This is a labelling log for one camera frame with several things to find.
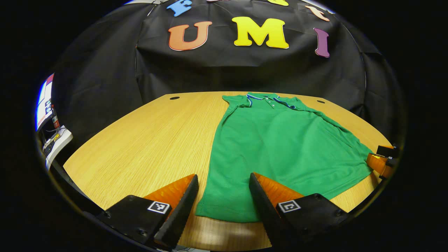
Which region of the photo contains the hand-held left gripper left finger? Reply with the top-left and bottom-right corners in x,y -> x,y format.
96,174 -> 199,250

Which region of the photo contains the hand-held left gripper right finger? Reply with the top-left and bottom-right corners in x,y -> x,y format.
249,172 -> 350,251

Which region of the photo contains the green T-shirt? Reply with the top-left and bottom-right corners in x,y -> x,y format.
195,92 -> 374,223

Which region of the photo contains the white side shelf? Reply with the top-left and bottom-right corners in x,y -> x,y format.
42,126 -> 74,170

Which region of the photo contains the bright display screen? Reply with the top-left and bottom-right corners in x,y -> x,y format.
36,73 -> 56,131

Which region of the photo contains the black backdrop cloth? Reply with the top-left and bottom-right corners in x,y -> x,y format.
51,0 -> 403,147

